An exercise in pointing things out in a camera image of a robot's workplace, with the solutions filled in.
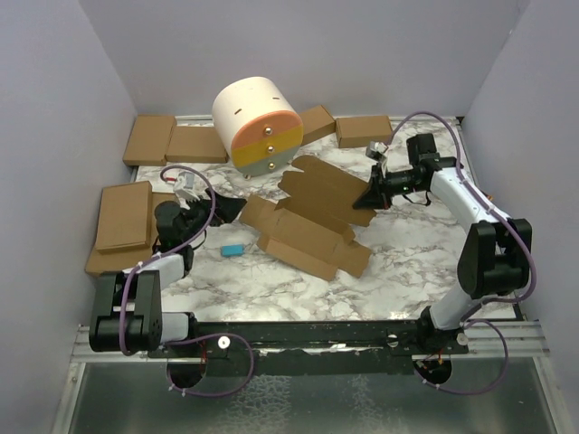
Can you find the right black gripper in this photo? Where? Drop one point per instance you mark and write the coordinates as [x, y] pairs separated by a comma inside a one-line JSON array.
[[373, 196]]

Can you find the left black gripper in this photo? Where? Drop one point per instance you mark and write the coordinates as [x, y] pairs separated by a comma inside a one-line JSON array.
[[227, 208]]

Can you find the cardboard box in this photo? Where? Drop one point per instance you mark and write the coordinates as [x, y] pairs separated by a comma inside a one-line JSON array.
[[149, 140], [360, 131], [98, 263], [312, 229], [124, 218], [317, 123], [194, 144]]

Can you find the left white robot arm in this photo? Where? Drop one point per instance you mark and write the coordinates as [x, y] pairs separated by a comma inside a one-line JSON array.
[[127, 315]]

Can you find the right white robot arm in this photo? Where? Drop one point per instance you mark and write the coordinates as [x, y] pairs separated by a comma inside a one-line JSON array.
[[493, 262]]

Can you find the small blue block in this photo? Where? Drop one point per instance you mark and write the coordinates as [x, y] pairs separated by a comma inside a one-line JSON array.
[[234, 250]]

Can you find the round pastel drawer cabinet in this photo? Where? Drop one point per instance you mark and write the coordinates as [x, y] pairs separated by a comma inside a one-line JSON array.
[[260, 130]]

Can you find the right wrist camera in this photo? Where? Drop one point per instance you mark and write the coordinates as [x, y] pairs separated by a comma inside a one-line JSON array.
[[377, 151]]

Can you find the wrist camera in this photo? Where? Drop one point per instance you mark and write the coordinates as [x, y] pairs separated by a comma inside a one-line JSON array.
[[184, 188], [377, 151]]

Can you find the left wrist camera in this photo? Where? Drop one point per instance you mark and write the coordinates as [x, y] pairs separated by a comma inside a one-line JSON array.
[[184, 188]]

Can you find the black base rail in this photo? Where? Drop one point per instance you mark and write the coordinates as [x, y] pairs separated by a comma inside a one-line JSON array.
[[300, 348]]

